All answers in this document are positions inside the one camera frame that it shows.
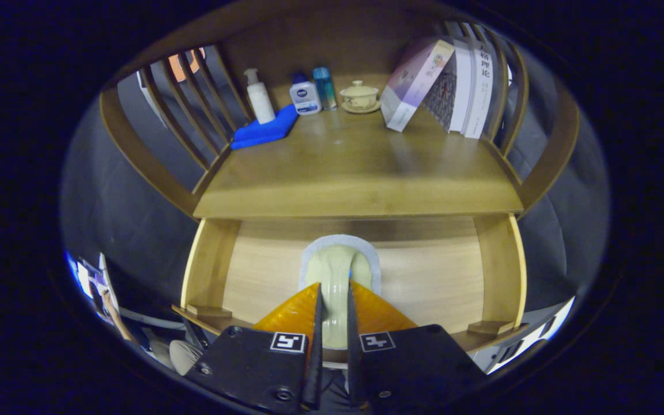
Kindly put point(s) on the wooden cabinet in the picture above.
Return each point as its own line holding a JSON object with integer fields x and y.
{"x": 309, "y": 40}

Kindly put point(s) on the white pump bottle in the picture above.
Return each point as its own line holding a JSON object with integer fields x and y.
{"x": 260, "y": 101}

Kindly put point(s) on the white book black lettering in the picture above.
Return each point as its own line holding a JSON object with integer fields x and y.
{"x": 482, "y": 86}

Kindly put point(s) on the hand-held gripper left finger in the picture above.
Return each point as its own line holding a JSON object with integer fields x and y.
{"x": 314, "y": 357}

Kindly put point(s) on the white book patterned cover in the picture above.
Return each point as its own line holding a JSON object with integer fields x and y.
{"x": 453, "y": 92}

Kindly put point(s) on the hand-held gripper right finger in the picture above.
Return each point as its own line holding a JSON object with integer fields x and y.
{"x": 353, "y": 363}

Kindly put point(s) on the beige lidded teacup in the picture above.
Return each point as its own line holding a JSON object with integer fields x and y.
{"x": 359, "y": 97}

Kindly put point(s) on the wooden drawer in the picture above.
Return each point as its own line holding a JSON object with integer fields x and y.
{"x": 424, "y": 276}

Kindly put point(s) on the white bottle blue cap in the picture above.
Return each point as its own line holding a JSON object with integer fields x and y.
{"x": 305, "y": 97}

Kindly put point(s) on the purple and white book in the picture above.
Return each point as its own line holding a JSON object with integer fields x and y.
{"x": 415, "y": 83}

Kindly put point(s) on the blue folded cloth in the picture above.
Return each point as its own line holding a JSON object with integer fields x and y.
{"x": 266, "y": 129}

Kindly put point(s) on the wooden countertop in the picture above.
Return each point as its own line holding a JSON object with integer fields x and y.
{"x": 355, "y": 167}

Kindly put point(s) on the teal bottle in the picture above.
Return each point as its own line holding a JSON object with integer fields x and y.
{"x": 325, "y": 89}

